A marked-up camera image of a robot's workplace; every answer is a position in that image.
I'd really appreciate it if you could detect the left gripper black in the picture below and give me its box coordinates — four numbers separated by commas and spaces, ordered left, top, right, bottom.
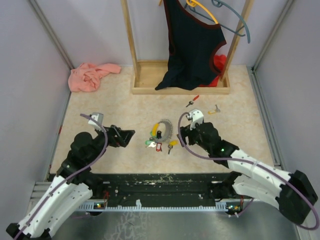
86, 123, 135, 164

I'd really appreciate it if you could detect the key with red tag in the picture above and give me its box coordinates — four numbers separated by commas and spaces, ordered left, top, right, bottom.
155, 142, 162, 152

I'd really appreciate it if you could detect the large keyring with rings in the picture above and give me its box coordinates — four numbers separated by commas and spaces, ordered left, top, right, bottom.
144, 118, 173, 147

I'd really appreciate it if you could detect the key with yellow tag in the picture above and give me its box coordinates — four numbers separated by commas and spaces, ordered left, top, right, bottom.
167, 140, 179, 155
207, 104, 221, 115

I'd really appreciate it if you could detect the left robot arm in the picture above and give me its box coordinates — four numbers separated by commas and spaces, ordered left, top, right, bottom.
6, 125, 135, 240

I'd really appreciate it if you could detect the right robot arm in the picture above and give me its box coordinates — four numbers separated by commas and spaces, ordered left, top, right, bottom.
178, 122, 320, 229

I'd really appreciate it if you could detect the wooden clothes rack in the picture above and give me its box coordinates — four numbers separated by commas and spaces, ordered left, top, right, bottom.
120, 0, 254, 95

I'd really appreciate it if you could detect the pink cloth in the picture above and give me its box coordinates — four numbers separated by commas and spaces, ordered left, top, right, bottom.
68, 63, 122, 93

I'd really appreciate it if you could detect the red cloth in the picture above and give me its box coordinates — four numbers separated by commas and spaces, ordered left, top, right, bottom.
199, 54, 227, 88

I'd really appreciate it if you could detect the dark navy tank top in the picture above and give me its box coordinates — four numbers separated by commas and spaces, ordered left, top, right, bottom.
155, 0, 226, 91

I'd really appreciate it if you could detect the yellow hanger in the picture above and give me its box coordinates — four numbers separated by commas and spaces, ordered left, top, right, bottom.
158, 0, 221, 25

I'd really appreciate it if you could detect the grey-blue hanger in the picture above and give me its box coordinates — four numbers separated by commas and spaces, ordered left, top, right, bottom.
185, 0, 252, 44

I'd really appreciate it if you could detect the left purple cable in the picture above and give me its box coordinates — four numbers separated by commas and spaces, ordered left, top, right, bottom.
12, 113, 109, 240

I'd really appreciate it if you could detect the purple cable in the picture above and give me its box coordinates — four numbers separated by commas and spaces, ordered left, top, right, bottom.
12, 113, 109, 240
176, 111, 320, 230

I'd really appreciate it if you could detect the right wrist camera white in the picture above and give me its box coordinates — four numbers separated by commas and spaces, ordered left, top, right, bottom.
187, 108, 204, 130

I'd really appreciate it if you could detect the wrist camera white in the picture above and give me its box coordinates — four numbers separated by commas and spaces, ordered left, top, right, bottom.
187, 108, 204, 130
88, 112, 104, 131

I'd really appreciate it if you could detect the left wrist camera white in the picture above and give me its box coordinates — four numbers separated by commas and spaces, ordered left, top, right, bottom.
88, 112, 104, 131

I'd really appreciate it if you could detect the key with red strap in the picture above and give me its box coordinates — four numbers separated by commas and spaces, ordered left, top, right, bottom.
185, 95, 200, 108

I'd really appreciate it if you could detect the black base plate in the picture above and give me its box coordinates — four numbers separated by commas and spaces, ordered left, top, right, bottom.
47, 171, 238, 208

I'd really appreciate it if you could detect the slotted cable duct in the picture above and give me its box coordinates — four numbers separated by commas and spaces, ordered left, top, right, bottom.
77, 201, 243, 213

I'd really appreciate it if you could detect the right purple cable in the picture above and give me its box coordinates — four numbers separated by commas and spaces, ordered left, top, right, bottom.
176, 111, 320, 230

